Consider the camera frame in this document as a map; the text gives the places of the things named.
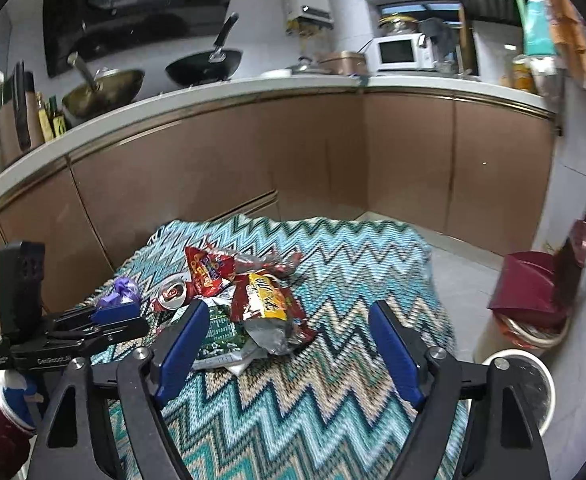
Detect red drink can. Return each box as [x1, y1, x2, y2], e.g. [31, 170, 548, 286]
[153, 275, 192, 312]

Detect maroon broom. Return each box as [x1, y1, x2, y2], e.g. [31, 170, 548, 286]
[552, 215, 586, 312]

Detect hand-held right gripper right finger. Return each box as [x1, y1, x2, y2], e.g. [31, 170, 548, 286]
[368, 300, 556, 480]

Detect crumpled red silver wrapper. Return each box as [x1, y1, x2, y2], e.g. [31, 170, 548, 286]
[233, 252, 304, 279]

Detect white trash bin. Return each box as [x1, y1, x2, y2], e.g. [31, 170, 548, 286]
[473, 349, 558, 436]

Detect brass wok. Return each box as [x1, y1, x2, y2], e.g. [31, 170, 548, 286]
[62, 52, 146, 120]

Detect cream bin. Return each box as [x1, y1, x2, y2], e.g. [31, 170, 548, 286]
[493, 310, 572, 352]

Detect person's left hand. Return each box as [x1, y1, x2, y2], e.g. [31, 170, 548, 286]
[0, 369, 45, 432]

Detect teal hanging bag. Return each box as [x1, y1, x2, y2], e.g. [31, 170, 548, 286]
[520, 0, 558, 58]

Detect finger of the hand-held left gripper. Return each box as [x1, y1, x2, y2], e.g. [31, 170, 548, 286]
[48, 319, 150, 350]
[48, 301, 142, 329]

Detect orange jar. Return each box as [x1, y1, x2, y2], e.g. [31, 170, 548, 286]
[510, 55, 536, 93]

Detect purple wrapper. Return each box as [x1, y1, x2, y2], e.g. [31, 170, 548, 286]
[97, 276, 142, 309]

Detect red chips snack packet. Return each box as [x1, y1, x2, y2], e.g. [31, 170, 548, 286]
[184, 246, 237, 299]

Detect zigzag woven blanket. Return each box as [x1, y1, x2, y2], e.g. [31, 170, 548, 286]
[80, 214, 468, 480]

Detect green label bottle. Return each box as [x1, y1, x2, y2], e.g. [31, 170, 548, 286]
[49, 97, 69, 136]

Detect green white snack packet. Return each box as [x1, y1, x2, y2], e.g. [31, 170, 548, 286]
[190, 297, 269, 374]

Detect black wok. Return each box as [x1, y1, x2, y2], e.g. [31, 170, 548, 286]
[165, 12, 244, 86]

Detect brown kitchen cabinets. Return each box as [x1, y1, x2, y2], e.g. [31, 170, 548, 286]
[0, 87, 556, 341]

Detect knife block with knives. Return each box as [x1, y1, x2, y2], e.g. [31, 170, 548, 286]
[0, 60, 44, 154]

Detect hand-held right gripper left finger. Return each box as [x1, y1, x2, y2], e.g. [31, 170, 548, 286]
[27, 299, 211, 480]

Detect copper pot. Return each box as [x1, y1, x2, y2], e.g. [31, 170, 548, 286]
[318, 51, 369, 75]

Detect maroon dustpan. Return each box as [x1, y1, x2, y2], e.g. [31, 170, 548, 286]
[488, 252, 574, 317]

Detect dark red yellow snack packet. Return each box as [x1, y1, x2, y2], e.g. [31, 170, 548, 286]
[229, 270, 320, 357]

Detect white microwave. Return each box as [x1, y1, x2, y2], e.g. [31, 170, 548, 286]
[375, 32, 437, 72]

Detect glass pot lid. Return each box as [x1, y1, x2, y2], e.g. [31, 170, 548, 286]
[285, 57, 324, 76]

